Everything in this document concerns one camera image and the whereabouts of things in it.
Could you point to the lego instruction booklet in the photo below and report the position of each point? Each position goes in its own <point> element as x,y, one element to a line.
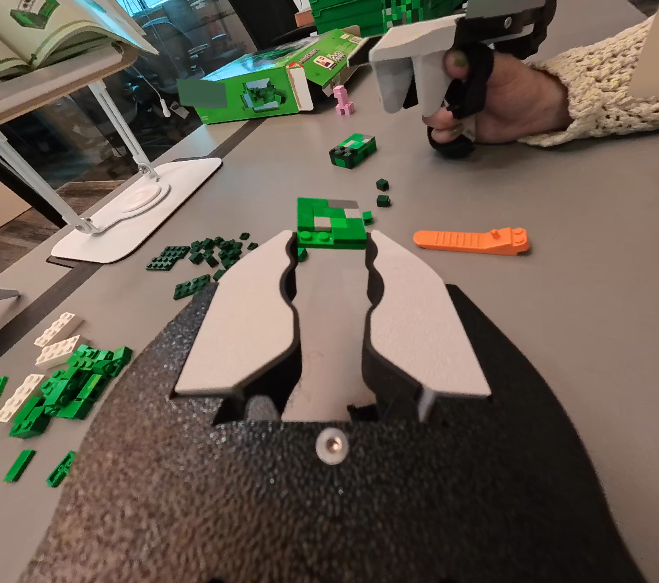
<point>56,1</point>

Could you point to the orange lego brick separator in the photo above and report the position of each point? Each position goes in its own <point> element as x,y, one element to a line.
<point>463,240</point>

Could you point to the white book stand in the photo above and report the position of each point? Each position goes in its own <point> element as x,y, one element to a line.
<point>139,202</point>

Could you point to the person's right hand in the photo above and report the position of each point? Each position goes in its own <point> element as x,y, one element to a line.
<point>520,99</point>

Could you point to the green lego set box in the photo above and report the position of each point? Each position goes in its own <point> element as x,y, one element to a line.
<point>257,88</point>

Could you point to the pile of dark green lego pieces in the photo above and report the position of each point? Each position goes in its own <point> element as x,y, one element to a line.
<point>206,256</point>

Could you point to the pile of bright green lego bricks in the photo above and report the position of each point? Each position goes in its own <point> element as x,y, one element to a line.
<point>72,387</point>

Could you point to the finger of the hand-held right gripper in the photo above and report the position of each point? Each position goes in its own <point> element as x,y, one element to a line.
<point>412,39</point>
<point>366,52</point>

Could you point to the person's right forearm knit sleeve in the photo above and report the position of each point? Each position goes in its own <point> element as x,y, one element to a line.
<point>602,83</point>

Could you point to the small green lego head build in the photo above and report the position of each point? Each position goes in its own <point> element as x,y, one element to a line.
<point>352,151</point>

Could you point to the pink lego pig figure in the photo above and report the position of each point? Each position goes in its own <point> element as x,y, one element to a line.
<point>342,101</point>

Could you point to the bright green lego plate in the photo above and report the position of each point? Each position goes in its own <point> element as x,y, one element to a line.
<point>19,465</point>
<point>62,468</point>

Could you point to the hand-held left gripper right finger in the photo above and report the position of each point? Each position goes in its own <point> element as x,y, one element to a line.
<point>417,330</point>

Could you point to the tiny dark green lego piece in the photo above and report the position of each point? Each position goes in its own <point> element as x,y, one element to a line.
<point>382,184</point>
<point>383,201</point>

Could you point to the green lego plate build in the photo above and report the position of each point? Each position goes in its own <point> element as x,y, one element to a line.
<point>329,225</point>

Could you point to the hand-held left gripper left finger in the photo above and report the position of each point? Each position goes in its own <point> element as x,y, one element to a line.
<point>242,325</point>

